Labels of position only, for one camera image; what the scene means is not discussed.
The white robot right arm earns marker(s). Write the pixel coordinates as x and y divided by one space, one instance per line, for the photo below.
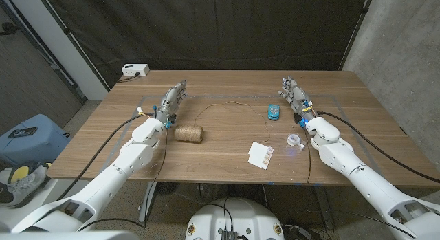
361 178

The blue plastic bin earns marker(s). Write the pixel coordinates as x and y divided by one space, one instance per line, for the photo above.
41 145

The black metal wall rail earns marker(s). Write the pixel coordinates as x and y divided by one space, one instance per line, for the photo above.
51 64

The white floor power strip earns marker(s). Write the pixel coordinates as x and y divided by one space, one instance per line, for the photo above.
302 232

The jute twine strand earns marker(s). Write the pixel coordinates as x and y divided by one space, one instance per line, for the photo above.
233 102

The white sticker sheet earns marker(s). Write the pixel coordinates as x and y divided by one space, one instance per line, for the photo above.
259 156

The black ribbed round object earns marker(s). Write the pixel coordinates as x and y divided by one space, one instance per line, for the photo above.
167 188

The grey metal table leg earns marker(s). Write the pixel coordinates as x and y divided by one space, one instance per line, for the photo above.
148 202
323 205

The black wall hook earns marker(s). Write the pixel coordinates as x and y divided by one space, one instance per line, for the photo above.
8 27

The yellow black shoe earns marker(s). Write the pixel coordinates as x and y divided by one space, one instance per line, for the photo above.
19 173

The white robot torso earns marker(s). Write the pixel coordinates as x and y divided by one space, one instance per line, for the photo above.
237 216

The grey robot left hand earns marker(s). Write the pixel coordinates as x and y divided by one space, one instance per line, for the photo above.
170 101

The black backdrop curtain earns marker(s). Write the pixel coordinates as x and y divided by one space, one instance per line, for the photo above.
220 27

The grey sneaker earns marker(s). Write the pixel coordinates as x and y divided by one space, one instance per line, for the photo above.
27 189

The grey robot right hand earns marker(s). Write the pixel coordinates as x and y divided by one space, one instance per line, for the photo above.
298 97

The black flat device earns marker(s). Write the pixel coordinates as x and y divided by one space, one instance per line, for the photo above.
22 132

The clear tape roll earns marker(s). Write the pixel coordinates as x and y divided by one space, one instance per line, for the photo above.
294 139

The black backdrop stand pole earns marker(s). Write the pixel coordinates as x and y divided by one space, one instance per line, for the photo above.
68 33
359 25

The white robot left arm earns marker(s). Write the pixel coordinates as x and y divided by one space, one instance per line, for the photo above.
110 178

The brown jute twine spool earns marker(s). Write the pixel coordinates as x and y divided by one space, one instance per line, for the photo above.
188 133

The white power box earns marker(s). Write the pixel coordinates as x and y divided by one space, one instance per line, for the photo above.
134 69

